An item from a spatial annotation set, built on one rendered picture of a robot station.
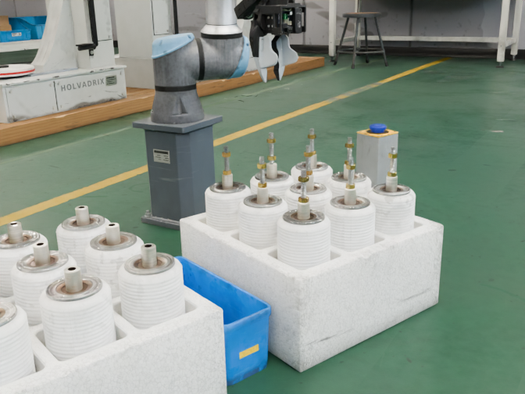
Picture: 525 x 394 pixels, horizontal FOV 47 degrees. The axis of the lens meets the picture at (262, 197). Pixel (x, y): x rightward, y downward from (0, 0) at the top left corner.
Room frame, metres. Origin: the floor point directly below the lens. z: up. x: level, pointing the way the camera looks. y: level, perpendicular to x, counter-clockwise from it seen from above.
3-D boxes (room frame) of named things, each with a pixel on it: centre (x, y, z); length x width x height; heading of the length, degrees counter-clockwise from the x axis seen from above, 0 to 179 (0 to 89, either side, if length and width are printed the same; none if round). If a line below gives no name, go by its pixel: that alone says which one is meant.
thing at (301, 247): (1.02, -0.07, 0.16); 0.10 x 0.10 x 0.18
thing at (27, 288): (0.85, 0.34, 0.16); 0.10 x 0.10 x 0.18
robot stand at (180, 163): (1.72, 0.24, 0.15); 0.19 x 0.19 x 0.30; 59
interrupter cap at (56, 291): (0.76, 0.26, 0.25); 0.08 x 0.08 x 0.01
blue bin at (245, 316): (1.02, 0.12, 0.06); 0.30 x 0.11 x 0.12; 39
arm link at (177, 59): (1.72, 0.23, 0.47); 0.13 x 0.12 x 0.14; 107
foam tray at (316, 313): (1.19, -0.09, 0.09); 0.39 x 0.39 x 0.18; 38
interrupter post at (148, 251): (0.84, 0.17, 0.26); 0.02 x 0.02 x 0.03
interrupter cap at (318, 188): (1.19, -0.09, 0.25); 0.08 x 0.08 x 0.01
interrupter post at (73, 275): (0.76, 0.26, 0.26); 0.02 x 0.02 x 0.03
